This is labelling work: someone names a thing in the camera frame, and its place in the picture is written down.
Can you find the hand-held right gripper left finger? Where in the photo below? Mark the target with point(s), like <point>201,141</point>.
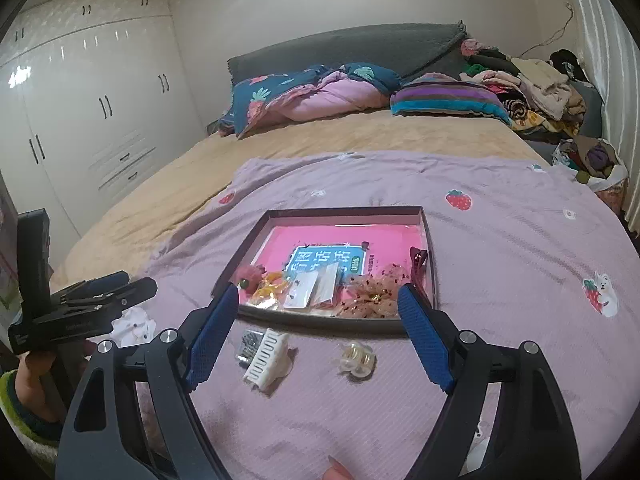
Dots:
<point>215,330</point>

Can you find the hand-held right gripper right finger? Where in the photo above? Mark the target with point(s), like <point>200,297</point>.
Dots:
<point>425,340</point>

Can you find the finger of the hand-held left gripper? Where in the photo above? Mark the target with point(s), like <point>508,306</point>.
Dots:
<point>135,290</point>
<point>107,282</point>

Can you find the pink strawberry hair clip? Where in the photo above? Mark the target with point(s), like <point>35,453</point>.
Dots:
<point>248,276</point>

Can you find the orange spiral hair clip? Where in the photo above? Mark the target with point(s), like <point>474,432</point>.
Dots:
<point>270,290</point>

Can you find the beige dotted bow hair clip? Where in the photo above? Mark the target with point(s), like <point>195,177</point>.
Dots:
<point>370,295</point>

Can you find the dark red hair clip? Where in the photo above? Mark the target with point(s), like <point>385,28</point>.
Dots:
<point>415,260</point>

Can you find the brown shallow cardboard box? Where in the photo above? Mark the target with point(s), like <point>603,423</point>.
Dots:
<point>320,324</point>

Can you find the clear plastic packet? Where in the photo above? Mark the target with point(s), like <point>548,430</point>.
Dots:
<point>327,282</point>

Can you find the person's left forearm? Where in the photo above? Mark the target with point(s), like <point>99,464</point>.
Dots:
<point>20,435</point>

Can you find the person's left hand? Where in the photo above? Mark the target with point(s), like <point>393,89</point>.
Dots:
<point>30,385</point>

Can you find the person's right hand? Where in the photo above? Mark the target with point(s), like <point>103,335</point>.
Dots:
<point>340,471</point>

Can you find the small silver hair clip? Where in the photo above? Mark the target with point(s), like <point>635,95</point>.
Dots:
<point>247,345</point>

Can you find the cream hair claw clip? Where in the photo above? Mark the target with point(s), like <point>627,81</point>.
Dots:
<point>265,360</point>

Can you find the small clear hair claw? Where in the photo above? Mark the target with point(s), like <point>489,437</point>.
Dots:
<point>355,360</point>

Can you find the purple printed blanket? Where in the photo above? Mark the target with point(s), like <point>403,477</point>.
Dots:
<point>500,260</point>

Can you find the pink book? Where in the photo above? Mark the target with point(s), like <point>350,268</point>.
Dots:
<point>310,240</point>

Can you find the tan bedsheet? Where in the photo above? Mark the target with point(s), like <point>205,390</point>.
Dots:
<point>200,170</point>

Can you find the white wardrobe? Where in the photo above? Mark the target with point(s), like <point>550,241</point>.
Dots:
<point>100,110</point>

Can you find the striped pillow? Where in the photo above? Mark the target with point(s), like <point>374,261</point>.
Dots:
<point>450,100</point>

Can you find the bag of clothes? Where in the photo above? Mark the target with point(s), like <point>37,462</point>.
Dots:
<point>595,157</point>

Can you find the blue pink floral duvet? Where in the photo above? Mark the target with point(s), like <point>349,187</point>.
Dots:
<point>330,95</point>

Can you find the pile of clothes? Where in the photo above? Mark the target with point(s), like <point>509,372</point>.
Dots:
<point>545,90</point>

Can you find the grey headboard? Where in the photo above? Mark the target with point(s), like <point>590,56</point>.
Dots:
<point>350,45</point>

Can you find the cream curtain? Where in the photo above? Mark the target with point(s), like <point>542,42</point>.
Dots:
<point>615,85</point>

